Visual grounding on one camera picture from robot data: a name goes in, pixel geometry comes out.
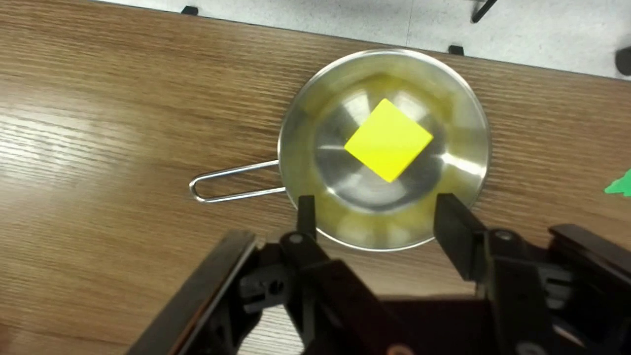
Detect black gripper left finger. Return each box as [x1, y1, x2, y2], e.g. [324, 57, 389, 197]
[298, 195, 316, 238]

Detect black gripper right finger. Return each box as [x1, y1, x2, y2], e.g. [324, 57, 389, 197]
[434, 193, 488, 280]

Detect yellow block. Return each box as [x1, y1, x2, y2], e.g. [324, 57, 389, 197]
[346, 98, 434, 183]

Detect silver metal pan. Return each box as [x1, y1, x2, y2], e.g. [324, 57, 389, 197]
[188, 47, 494, 254]

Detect green tape marker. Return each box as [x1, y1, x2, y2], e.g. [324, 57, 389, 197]
[606, 169, 631, 197]

